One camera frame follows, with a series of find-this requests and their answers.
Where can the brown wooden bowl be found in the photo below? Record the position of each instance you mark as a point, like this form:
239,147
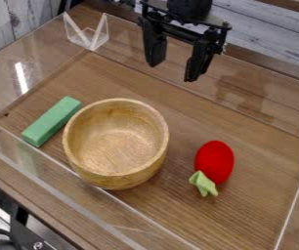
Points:
116,142

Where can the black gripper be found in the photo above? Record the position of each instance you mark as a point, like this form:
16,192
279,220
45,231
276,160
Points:
187,20

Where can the clear acrylic tray wall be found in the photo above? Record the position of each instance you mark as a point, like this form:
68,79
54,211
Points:
84,213

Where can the red felt strawberry toy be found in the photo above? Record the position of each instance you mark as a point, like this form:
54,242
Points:
213,167

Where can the green rectangular block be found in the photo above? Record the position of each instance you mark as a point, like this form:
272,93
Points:
45,126

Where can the clear acrylic corner bracket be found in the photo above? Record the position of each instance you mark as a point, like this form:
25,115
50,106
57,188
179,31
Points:
88,38

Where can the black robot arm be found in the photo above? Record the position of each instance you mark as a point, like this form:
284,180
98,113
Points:
184,20

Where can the black metal stand base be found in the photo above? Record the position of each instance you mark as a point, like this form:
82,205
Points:
20,238

